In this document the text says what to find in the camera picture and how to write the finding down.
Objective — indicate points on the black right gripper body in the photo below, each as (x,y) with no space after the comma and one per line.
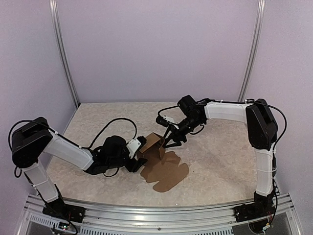
(175,132)

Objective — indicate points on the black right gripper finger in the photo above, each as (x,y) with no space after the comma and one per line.
(172,143)
(169,133)

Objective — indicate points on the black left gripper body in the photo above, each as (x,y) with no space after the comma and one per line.
(133,166)

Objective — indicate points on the brown cardboard box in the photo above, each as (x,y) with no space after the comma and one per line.
(162,168)

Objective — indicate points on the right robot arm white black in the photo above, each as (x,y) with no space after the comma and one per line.
(261,126)

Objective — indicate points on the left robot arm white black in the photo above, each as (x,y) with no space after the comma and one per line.
(29,139)

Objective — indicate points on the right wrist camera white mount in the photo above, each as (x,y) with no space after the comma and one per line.
(165,121)

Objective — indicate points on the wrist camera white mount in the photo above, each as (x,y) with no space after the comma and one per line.
(135,144)
(165,121)

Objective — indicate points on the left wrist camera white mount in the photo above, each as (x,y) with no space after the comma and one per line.
(135,144)

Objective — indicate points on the front aluminium frame rail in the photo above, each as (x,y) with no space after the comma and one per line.
(106,219)

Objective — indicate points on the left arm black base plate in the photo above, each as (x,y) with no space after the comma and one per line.
(64,211)

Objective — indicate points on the left aluminium frame post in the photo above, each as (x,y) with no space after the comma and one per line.
(62,52)

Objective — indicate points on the aluminium frame post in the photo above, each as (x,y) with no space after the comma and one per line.
(62,52)
(253,49)

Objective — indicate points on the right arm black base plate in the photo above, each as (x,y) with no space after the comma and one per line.
(252,211)

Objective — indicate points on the right aluminium frame post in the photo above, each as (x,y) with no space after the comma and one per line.
(253,49)

